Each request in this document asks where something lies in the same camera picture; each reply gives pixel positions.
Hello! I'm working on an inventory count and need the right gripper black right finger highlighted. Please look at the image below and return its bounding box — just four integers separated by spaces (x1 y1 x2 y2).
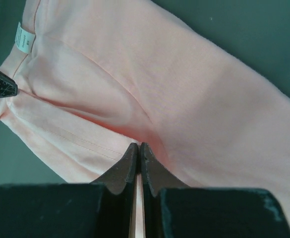
140 143 290 238

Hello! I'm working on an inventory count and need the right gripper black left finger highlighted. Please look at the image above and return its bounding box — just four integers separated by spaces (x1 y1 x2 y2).
0 143 138 238

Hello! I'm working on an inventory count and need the salmon pink t shirt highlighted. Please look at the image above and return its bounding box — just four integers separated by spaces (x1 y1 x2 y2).
0 0 290 238

